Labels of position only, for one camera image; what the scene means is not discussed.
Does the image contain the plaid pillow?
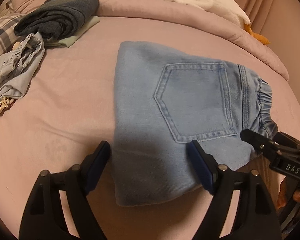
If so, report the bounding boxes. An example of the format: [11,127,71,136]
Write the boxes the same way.
[0,14,25,56]

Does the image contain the pink bed sheet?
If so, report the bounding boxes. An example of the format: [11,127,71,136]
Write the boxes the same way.
[0,17,300,239]

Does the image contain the folded grey-blue pants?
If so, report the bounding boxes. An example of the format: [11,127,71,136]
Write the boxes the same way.
[0,33,45,101]

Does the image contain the folded pale green garment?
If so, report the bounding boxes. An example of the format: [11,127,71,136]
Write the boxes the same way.
[45,16,100,48]

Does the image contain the folded dark blue jeans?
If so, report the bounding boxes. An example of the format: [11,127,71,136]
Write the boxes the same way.
[14,0,100,42]

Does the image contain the person's right hand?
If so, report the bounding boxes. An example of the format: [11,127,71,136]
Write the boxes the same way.
[276,177,300,209]

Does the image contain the light blue denim pants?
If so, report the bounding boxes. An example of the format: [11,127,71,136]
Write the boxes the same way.
[112,41,277,206]

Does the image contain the pink quilted duvet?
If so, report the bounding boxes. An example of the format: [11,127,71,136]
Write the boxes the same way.
[12,0,289,80]

